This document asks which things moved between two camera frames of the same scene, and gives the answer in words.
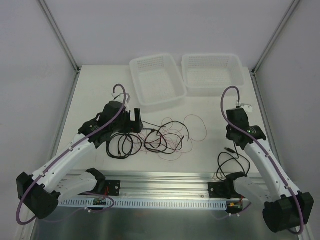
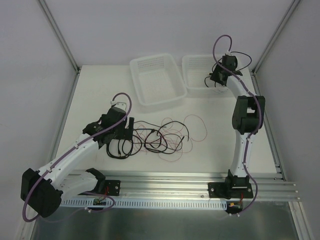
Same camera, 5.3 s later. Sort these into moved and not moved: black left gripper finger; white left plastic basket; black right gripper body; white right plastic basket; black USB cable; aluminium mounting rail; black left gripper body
Moved: black right gripper body; black USB cable; black left gripper finger
Not moved: aluminium mounting rail; white left plastic basket; black left gripper body; white right plastic basket
